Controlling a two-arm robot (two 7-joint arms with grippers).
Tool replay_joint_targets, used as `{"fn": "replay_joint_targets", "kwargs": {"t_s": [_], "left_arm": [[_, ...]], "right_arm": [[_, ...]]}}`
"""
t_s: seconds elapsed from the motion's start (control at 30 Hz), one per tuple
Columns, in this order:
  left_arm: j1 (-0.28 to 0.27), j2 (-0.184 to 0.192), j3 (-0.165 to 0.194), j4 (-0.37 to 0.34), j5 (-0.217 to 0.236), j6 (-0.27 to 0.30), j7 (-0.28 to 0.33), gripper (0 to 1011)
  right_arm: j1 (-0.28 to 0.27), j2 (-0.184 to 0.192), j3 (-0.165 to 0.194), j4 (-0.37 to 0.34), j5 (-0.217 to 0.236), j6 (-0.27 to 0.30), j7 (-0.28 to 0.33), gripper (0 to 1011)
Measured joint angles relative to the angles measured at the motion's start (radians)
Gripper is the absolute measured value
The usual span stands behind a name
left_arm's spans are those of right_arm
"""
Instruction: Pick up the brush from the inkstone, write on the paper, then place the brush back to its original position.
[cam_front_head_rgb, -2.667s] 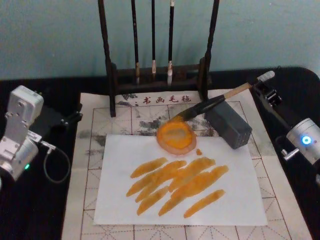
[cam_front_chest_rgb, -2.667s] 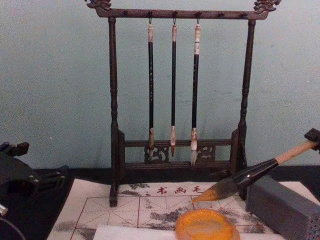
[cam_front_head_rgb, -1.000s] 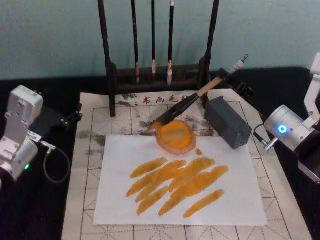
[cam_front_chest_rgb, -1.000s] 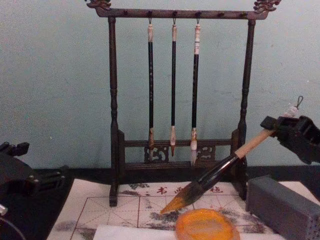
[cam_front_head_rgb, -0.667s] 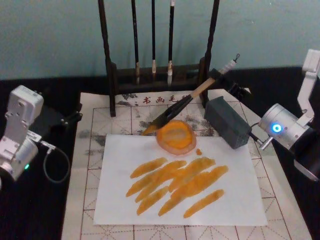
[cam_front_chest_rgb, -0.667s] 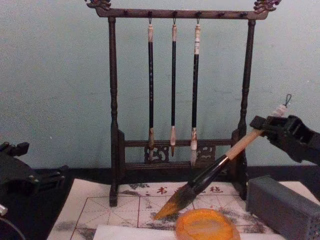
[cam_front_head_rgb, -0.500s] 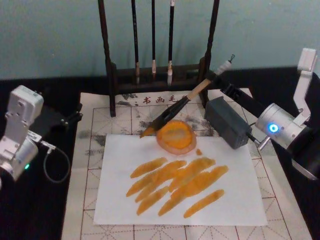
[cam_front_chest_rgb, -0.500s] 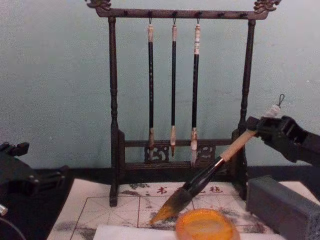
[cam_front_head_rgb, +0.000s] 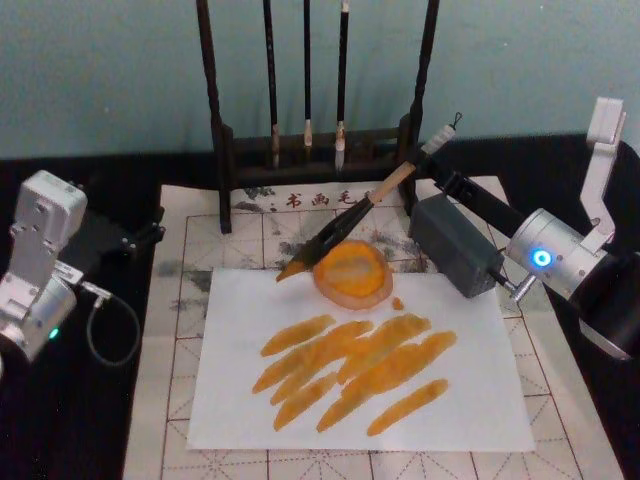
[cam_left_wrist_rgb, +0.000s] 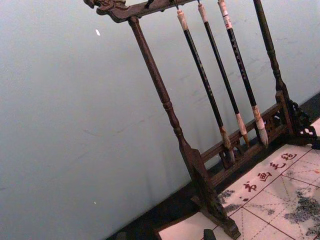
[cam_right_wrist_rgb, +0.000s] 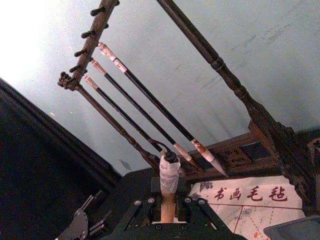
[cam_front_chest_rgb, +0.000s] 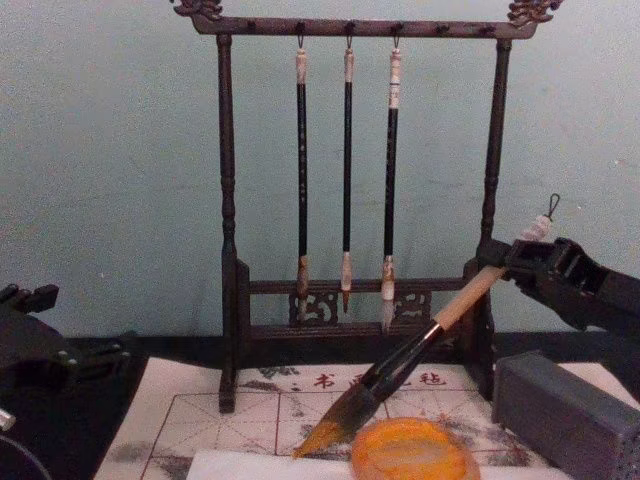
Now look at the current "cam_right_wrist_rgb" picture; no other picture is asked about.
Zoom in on brown-tipped calligraphy brush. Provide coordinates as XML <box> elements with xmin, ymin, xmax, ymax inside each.
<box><xmin>90</xmin><ymin>59</ymin><xmax>204</xmax><ymax>173</ymax></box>

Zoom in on thin black-handled calligraphy brush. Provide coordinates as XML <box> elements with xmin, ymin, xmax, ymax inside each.
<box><xmin>82</xmin><ymin>74</ymin><xmax>167</xmax><ymax>155</ymax></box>

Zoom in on bamboo brush with white tape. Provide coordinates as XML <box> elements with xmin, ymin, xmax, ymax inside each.
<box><xmin>148</xmin><ymin>139</ymin><xmax>182</xmax><ymax>224</ymax></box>

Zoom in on dark grey ink tray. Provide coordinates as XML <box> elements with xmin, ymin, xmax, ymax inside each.
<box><xmin>267</xmin><ymin>214</ymin><xmax>320</xmax><ymax>240</ymax></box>

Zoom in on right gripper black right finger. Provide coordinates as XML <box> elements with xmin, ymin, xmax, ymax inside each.
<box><xmin>174</xmin><ymin>177</ymin><xmax>227</xmax><ymax>235</ymax></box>

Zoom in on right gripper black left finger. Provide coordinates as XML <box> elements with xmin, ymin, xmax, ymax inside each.
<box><xmin>119</xmin><ymin>175</ymin><xmax>163</xmax><ymax>235</ymax></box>

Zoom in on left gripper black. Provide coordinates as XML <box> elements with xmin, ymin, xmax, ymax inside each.
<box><xmin>57</xmin><ymin>189</ymin><xmax>113</xmax><ymax>240</ymax></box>

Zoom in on white felt mat red characters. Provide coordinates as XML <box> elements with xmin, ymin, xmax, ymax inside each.
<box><xmin>186</xmin><ymin>174</ymin><xmax>305</xmax><ymax>240</ymax></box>

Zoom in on dark wooden brush rack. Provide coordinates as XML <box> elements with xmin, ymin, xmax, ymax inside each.
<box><xmin>56</xmin><ymin>0</ymin><xmax>320</xmax><ymax>210</ymax></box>

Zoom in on large white-tipped calligraphy brush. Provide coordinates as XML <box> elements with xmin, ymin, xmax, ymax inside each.
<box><xmin>97</xmin><ymin>41</ymin><xmax>229</xmax><ymax>178</ymax></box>

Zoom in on black table cloth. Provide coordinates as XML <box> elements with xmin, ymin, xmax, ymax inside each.
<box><xmin>0</xmin><ymin>76</ymin><xmax>156</xmax><ymax>240</ymax></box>

